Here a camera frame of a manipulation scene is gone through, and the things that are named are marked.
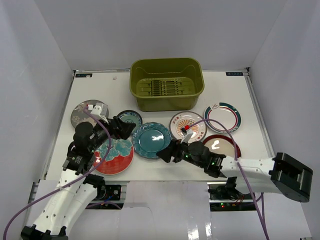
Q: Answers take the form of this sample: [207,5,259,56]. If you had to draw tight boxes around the left table corner label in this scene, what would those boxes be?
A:
[74,73,93,78]

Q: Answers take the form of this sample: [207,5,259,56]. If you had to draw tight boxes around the small blue patterned plate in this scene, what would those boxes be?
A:
[117,110,143,127]

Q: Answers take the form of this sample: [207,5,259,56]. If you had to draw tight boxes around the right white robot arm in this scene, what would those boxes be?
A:
[156,140,313,203]

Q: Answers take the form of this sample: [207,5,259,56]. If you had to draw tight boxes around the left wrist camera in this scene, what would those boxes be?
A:
[85,102,109,123]

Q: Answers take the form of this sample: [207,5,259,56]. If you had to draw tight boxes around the olive green plastic bin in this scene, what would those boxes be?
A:
[129,57,205,112]

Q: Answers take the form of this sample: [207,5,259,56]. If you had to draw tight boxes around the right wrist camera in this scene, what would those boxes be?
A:
[181,125,196,144]

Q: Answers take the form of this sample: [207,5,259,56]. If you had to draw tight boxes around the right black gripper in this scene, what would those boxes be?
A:
[156,138,205,169]

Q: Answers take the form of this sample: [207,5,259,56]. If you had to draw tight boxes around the teal scalloped plate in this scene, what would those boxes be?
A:
[132,122,172,159]

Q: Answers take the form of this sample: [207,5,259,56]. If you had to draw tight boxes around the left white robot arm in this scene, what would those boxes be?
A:
[20,116,136,240]

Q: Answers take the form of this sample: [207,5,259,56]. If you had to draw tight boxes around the white plate green rim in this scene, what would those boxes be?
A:
[203,102,242,133]

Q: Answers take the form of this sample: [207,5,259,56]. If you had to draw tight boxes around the beige plate dark red rim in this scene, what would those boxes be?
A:
[202,134,235,158]

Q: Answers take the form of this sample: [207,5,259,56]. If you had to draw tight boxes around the grey deer snowflake plate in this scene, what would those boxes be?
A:
[70,99,104,128]

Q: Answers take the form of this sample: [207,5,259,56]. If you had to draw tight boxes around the right table corner label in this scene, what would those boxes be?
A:
[225,71,244,77]

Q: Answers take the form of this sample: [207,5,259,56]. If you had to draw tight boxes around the table corner label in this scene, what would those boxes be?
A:
[74,73,93,78]
[225,71,244,77]

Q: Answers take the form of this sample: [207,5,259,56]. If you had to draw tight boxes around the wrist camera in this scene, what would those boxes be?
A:
[85,102,109,123]
[181,125,196,144]

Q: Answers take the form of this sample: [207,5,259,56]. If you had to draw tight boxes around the white orange sunburst plate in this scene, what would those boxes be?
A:
[169,111,207,144]

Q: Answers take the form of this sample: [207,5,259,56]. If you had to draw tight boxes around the red and teal floral plate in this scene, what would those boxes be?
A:
[96,138,134,176]

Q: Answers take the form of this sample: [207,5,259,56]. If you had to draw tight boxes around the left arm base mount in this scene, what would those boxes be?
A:
[86,184,124,210]

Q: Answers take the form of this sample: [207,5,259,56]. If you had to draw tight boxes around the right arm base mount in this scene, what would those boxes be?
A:
[207,181,256,212]

